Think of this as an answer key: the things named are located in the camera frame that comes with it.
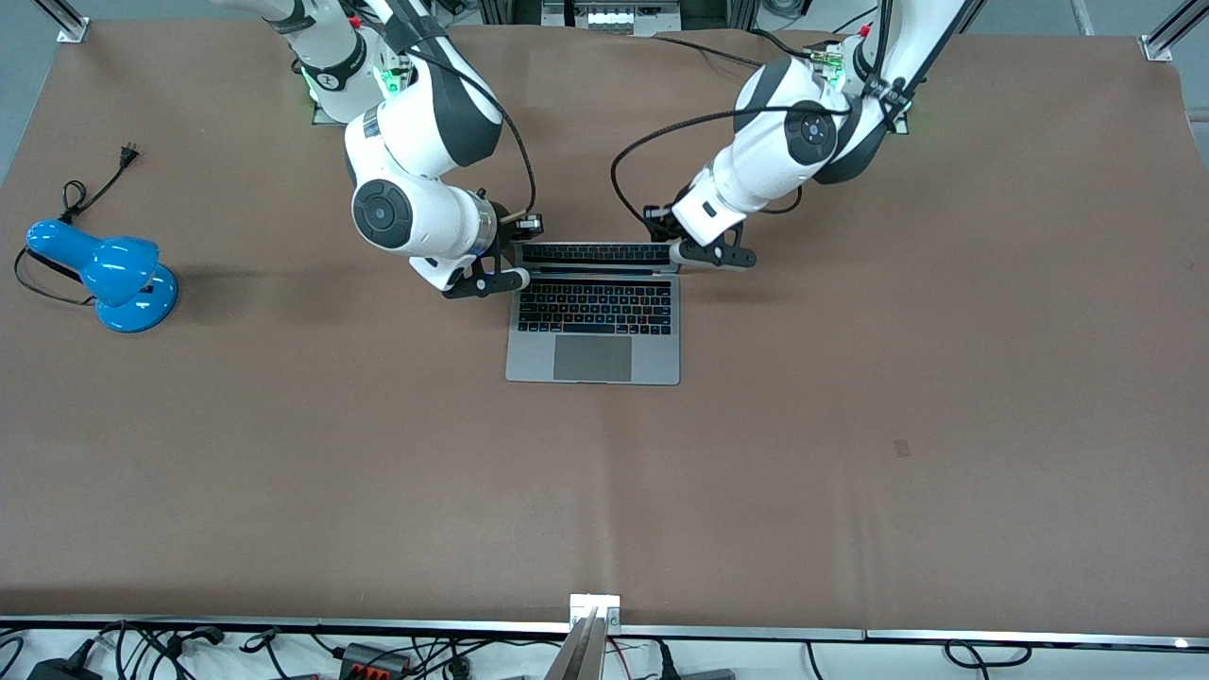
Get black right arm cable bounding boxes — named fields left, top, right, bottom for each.
left=359, top=0, right=539, bottom=224

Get silver mast bracket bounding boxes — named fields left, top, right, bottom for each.
left=570, top=593, right=622, bottom=632

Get metal table edge rail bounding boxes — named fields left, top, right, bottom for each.
left=0, top=616, right=1209, bottom=651

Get silver corner frame bracket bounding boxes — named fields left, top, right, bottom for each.
left=33, top=0, right=93, bottom=44
left=1138, top=0, right=1209, bottom=63

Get blue desk lamp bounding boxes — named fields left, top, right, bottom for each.
left=25, top=219, right=179, bottom=333

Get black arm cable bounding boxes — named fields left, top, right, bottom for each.
left=610, top=0, right=910, bottom=228
left=359, top=0, right=539, bottom=224

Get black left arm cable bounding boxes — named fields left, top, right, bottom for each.
left=610, top=0, right=910, bottom=228

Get black box orange connectors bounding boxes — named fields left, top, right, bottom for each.
left=338, top=642, right=414, bottom=677

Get black braided cable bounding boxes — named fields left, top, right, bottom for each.
left=652, top=31, right=834, bottom=82

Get black frame post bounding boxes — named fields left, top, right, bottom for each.
left=682, top=0, right=757, bottom=31
left=477, top=0, right=544, bottom=26

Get aluminium camera mast profile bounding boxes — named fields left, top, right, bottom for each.
left=543, top=604, right=605, bottom=680

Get black power adapter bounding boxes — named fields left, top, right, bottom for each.
left=26, top=656, right=103, bottom=680

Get black lamp power cord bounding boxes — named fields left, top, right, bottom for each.
left=13, top=144, right=143, bottom=308

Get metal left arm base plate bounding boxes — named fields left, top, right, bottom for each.
left=809, top=42, right=912, bottom=135

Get white power strip grey frame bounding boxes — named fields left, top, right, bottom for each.
left=541, top=0, right=683, bottom=37

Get silver grey laptop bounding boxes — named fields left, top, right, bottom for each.
left=505, top=242, right=682, bottom=386

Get black looped floor cable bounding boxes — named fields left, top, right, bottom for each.
left=945, top=640, right=1032, bottom=670

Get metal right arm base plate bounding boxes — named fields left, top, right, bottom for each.
left=312, top=42, right=418, bottom=127

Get black cable tangle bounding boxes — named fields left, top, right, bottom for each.
left=94, top=620, right=284, bottom=680

